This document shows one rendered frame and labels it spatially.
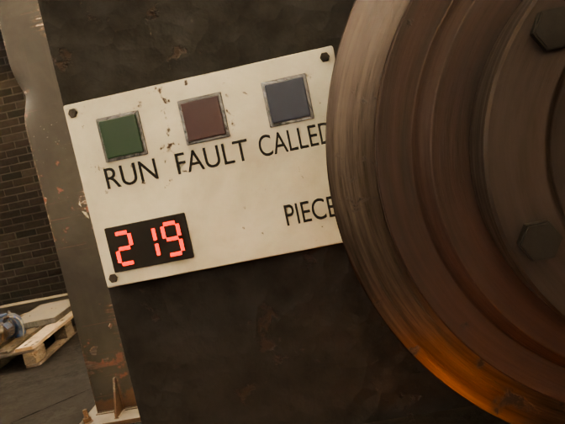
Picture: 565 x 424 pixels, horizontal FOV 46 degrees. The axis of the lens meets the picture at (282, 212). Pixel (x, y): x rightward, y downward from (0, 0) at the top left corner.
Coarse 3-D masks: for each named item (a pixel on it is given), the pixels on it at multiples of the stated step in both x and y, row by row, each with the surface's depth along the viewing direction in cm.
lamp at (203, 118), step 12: (216, 96) 62; (192, 108) 62; (204, 108) 62; (216, 108) 62; (192, 120) 62; (204, 120) 62; (216, 120) 62; (192, 132) 62; (204, 132) 62; (216, 132) 62
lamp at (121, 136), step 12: (108, 120) 63; (120, 120) 63; (132, 120) 63; (108, 132) 63; (120, 132) 63; (132, 132) 63; (108, 144) 63; (120, 144) 63; (132, 144) 63; (108, 156) 63
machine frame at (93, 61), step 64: (64, 0) 64; (128, 0) 64; (192, 0) 63; (256, 0) 63; (320, 0) 62; (64, 64) 65; (128, 64) 64; (192, 64) 64; (320, 256) 66; (128, 320) 68; (192, 320) 67; (256, 320) 67; (320, 320) 66; (192, 384) 68; (256, 384) 68; (320, 384) 67; (384, 384) 67
